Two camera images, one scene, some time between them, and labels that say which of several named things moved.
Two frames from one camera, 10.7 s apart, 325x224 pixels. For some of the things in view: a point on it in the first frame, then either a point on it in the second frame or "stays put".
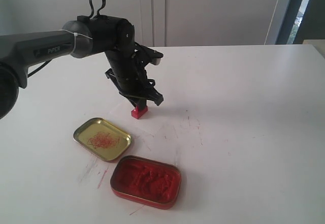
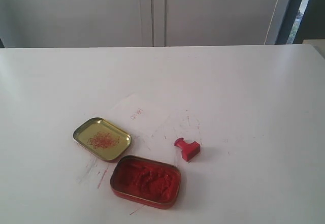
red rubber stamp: (137, 113) -> (189, 150)
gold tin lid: (102, 138) stays put
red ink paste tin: (146, 181) stays put
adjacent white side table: (319, 44) stays put
